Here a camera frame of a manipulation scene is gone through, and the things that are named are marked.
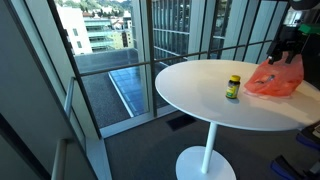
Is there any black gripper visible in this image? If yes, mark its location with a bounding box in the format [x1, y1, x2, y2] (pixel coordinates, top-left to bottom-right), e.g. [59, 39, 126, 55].
[267, 25, 307, 65]

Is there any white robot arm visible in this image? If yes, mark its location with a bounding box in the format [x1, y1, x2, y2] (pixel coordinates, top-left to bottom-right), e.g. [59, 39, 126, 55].
[267, 0, 320, 89]

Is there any red plastic bag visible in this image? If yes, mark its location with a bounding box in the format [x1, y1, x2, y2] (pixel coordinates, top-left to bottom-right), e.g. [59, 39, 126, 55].
[244, 52, 304, 97]

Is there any yellow-capped supplement bottle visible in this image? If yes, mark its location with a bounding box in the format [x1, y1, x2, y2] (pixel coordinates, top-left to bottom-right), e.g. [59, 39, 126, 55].
[226, 75, 241, 99]

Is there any round white table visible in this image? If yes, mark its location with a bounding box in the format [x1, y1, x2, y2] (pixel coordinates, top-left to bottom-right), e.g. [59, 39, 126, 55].
[155, 60, 320, 180]

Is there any black blue equipment base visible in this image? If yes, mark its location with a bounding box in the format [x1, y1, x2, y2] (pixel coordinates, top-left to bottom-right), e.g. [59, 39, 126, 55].
[269, 120, 320, 180]

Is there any black floor vent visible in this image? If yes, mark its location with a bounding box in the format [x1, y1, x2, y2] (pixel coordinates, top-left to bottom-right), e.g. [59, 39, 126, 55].
[167, 115, 195, 131]

